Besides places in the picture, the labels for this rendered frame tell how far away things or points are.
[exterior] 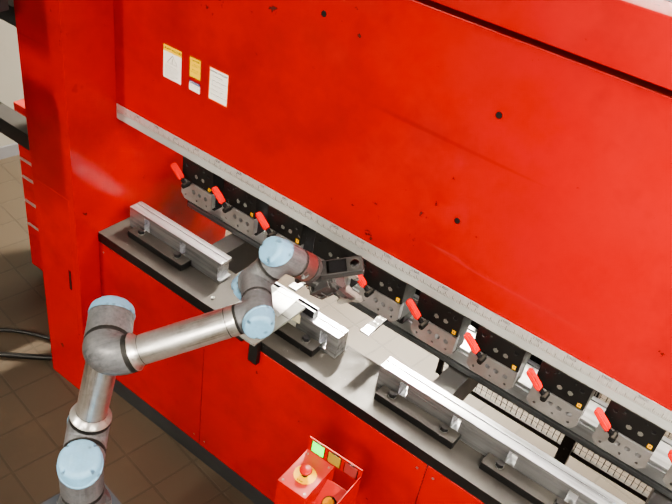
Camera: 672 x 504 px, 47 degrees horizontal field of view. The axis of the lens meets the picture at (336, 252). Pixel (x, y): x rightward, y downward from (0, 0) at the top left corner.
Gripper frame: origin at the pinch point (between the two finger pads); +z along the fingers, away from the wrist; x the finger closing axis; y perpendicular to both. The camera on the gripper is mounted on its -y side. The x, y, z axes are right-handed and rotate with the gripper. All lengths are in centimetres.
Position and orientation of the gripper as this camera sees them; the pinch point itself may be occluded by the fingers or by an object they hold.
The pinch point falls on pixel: (359, 288)
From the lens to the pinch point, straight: 211.3
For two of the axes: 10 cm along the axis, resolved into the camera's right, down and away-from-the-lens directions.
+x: 1.3, 8.6, -4.9
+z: 5.9, 3.3, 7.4
